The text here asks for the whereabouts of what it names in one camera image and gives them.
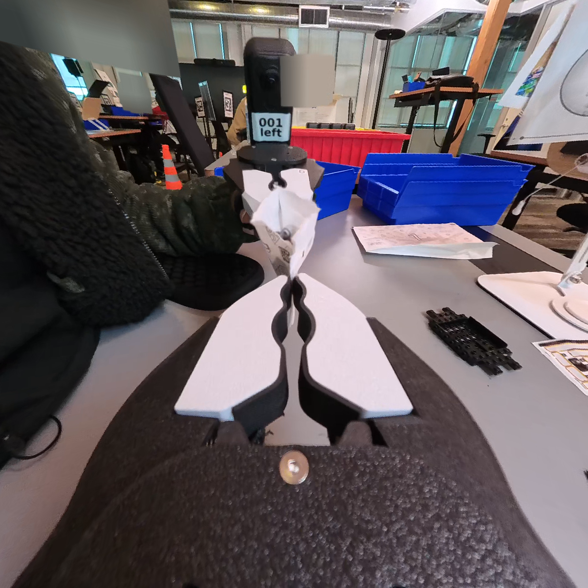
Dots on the black bag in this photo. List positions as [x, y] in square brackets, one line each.
[452, 80]

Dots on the white book stand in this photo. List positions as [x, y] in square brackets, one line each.
[519, 289]

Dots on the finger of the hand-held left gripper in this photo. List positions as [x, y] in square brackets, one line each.
[255, 188]
[301, 183]

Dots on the wood-top background desk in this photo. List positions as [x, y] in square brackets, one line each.
[519, 158]
[441, 93]

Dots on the toy brick instruction booklet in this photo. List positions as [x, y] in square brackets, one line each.
[551, 69]

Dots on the opened printed paper bag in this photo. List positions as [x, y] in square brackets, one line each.
[413, 241]

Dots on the person's left hand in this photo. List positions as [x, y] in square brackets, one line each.
[246, 219]

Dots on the black office chair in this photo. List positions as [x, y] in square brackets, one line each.
[574, 216]

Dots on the black floor lamp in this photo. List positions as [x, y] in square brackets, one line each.
[390, 34]

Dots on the small grey brick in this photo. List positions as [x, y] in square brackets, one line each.
[288, 232]

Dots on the blue plastic bin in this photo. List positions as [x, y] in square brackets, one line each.
[335, 188]
[441, 193]

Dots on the red plastic bin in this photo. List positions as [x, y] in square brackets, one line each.
[349, 147]

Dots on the orange traffic cone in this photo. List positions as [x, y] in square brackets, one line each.
[172, 172]

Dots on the small white paper bag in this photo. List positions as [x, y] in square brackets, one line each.
[303, 220]

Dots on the black honeycomb cushion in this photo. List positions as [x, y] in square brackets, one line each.
[216, 280]

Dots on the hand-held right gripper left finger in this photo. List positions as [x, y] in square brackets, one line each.
[229, 358]

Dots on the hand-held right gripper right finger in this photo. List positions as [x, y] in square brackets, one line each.
[353, 358]

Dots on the grey desk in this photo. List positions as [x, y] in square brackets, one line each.
[390, 298]

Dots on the yellow black sticker sheet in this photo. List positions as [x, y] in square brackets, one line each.
[567, 363]

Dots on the black toy chassis plate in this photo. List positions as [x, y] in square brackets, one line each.
[473, 340]

